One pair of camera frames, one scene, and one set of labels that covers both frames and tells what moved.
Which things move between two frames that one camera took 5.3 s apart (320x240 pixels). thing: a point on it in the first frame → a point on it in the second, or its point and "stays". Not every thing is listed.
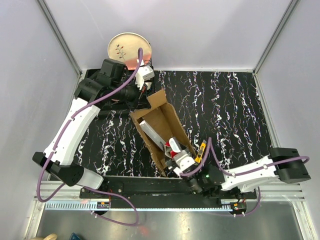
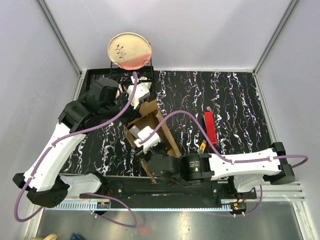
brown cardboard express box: (164, 118) → (149, 115)
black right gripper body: (171, 163) → (159, 147)
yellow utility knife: (198, 158) stays
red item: (172, 153) → (210, 126)
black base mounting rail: (157, 190) stays
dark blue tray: (74, 236) stays
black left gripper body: (144, 87) → (128, 114)
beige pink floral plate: (124, 47) stays
